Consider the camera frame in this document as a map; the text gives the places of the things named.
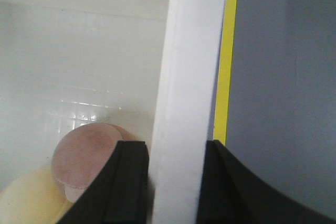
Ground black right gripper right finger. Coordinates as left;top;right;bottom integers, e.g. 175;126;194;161
196;140;335;223

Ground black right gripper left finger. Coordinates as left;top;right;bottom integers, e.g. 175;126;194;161
59;141;149;224

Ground pink plush ball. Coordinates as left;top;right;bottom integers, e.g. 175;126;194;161
51;123;136;203

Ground cream plush ball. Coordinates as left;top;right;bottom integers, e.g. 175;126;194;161
1;166;72;223

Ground white plastic tote box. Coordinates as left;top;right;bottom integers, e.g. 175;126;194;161
1;0;225;223

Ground yellow floor tape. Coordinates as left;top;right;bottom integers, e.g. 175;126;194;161
213;0;237;144

